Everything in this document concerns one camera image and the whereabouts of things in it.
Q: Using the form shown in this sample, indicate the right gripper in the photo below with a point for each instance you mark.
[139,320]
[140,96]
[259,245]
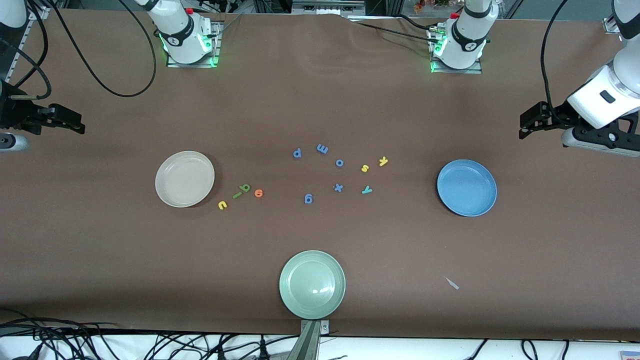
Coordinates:
[15,114]

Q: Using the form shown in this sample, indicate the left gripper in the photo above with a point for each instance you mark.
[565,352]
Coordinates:
[561,115]

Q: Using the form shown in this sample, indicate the yellow foam letter k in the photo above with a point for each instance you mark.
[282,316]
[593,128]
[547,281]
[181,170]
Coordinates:
[383,161]

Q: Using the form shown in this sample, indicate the teal foam letter y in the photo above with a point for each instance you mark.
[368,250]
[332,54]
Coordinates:
[367,190]

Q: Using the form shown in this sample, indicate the green foam letter b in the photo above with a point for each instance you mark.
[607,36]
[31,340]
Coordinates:
[245,188]

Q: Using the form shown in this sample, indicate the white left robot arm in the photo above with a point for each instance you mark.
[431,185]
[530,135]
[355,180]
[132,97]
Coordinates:
[467,40]

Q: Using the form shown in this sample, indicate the blue plate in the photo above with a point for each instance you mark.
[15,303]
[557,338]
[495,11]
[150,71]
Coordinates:
[467,188]

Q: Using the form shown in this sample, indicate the beige brown plate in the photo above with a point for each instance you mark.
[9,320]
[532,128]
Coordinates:
[184,179]

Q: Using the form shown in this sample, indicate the orange red background object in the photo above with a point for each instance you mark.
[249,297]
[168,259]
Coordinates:
[432,4]

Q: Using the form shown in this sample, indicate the small whitish tape scrap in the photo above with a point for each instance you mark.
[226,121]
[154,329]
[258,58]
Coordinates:
[452,283]

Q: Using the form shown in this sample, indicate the blue foam letter x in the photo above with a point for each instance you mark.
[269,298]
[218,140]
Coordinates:
[338,187]

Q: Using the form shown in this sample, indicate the blue foam letter m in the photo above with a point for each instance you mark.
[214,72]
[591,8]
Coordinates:
[322,148]

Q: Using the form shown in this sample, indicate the brown table cover sheet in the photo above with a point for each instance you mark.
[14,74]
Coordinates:
[320,100]

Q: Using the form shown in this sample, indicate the grey equipment box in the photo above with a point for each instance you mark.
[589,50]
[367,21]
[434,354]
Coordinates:
[327,6]

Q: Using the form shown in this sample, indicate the small coloured box corner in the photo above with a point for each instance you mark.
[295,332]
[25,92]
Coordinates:
[631,355]

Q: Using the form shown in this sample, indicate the pale green plate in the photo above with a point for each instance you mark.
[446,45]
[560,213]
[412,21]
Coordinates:
[312,284]

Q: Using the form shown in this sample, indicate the aluminium frame extrusion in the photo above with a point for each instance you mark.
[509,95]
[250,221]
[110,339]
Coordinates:
[609,25]
[16,55]

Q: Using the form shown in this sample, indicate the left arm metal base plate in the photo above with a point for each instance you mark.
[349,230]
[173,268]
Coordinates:
[457,71]

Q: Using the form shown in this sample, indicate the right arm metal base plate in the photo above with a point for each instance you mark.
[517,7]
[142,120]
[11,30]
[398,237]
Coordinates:
[192,65]

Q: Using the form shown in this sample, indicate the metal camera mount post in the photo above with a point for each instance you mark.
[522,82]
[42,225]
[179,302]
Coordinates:
[310,342]

